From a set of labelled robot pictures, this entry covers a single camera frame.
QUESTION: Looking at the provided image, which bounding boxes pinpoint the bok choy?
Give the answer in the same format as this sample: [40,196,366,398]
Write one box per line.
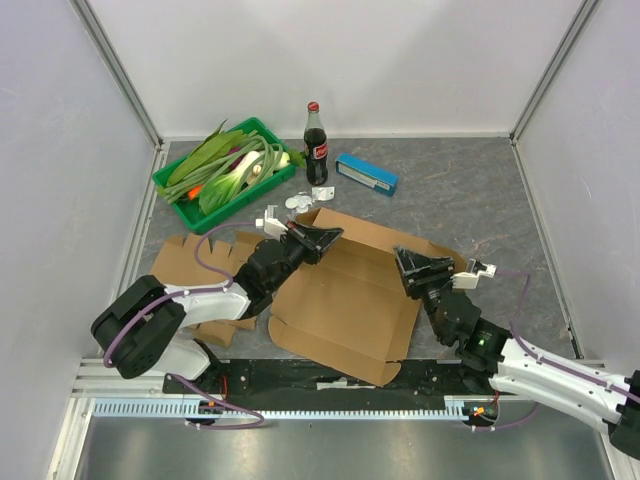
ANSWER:
[198,151,262,216]

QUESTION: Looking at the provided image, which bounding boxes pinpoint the blue slotted cable duct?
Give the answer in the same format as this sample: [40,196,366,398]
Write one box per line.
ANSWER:
[92,395,476,420]

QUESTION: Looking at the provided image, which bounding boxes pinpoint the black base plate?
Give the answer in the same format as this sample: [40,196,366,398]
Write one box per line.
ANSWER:
[192,359,494,408]

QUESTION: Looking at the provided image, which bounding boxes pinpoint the aluminium frame rail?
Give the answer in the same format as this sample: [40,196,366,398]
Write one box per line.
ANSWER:
[69,0,164,149]

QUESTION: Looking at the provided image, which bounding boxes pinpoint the orange carrot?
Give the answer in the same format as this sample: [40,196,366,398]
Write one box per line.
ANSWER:
[187,185,202,200]

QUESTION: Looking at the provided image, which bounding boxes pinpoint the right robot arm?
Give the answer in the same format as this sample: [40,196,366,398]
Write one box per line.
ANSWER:
[394,246,639,458]

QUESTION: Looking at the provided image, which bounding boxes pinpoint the large green leaf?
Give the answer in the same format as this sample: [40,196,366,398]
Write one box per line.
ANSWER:
[167,121,245,187]

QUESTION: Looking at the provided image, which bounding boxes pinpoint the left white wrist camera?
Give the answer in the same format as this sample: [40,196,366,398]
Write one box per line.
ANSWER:
[254,205,288,239]

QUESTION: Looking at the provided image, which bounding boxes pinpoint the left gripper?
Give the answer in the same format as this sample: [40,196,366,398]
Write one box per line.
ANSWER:
[267,219,343,291]

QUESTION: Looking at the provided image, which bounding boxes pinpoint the large cardboard box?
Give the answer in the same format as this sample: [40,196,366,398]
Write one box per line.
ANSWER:
[268,208,467,386]

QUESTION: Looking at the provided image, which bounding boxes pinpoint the blue rectangular box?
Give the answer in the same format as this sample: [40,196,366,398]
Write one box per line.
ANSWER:
[335,153,399,197]

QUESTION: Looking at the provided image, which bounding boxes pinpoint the white round pads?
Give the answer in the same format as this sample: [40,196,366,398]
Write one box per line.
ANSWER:
[284,194,314,214]

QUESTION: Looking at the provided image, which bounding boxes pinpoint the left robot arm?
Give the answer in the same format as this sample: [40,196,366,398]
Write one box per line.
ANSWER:
[91,219,344,393]

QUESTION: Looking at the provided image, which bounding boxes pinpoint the long green beans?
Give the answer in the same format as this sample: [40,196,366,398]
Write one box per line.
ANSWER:
[157,131,289,204]

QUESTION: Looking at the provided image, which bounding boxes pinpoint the green plastic tray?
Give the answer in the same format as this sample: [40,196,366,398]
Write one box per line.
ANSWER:
[153,117,304,233]

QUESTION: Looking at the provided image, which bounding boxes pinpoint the small flat cardboard box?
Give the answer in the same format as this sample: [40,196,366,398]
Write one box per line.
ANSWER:
[150,231,264,348]

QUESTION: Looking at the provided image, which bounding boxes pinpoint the cola glass bottle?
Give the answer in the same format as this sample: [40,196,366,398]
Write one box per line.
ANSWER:
[303,101,328,186]

